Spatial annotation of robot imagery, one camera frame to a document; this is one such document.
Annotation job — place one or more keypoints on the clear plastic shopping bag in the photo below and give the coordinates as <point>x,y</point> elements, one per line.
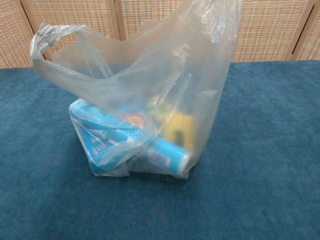
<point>200,75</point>

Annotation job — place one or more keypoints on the yellow packaged item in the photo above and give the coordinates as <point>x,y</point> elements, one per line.
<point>180,122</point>

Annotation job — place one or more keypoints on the blue cylindrical can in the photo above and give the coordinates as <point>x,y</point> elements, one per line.
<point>170,155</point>

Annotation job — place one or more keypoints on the blue printed carton box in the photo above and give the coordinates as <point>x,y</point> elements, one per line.
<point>100,140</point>

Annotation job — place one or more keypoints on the woven bamboo folding screen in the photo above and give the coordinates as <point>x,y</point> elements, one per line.
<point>100,15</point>

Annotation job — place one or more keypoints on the blue carpet table cover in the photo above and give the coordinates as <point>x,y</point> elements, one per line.
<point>50,175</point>

